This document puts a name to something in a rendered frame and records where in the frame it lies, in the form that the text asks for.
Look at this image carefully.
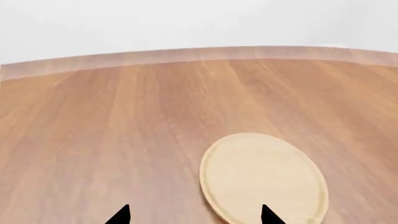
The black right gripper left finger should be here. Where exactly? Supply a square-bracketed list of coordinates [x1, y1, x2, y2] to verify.
[104, 203, 131, 224]

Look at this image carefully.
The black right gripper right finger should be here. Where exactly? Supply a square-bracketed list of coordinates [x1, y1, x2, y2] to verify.
[261, 203, 287, 224]

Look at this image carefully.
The round cream plate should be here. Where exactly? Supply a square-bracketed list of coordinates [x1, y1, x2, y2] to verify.
[199, 132, 330, 224]

